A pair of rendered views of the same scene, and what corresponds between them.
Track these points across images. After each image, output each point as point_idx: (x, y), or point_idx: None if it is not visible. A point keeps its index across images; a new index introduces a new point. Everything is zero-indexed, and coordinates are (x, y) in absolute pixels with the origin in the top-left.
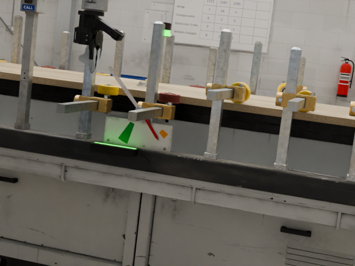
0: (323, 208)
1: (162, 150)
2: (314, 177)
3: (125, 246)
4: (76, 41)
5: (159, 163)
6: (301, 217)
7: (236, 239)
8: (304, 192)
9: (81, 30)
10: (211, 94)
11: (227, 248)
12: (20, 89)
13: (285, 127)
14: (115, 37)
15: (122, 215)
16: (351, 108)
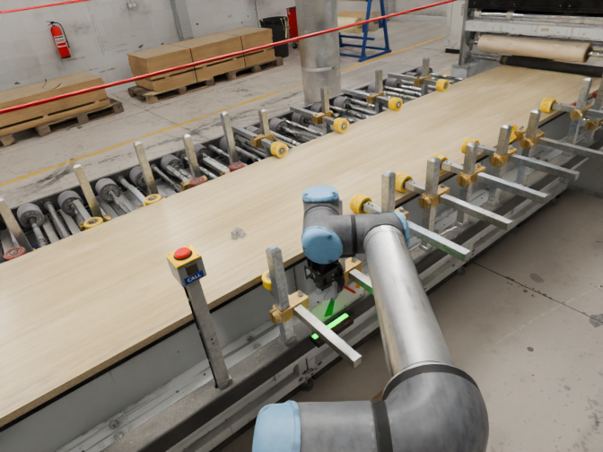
0: None
1: (359, 297)
2: (450, 239)
3: (300, 362)
4: (325, 287)
5: (362, 308)
6: (435, 265)
7: None
8: (446, 253)
9: (327, 274)
10: (467, 256)
11: None
12: (213, 356)
13: (432, 220)
14: (353, 256)
15: None
16: (467, 182)
